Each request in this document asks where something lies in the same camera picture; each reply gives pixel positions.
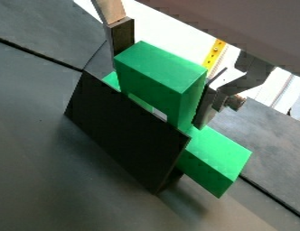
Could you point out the black angle bracket fixture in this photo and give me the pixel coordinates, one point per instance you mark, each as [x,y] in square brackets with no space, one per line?
[141,142]

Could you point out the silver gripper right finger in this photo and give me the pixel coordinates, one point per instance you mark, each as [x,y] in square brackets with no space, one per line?
[215,99]

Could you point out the green U-shaped block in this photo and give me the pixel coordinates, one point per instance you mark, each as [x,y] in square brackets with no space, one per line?
[164,81]

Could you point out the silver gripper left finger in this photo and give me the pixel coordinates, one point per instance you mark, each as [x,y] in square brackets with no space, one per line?
[118,25]

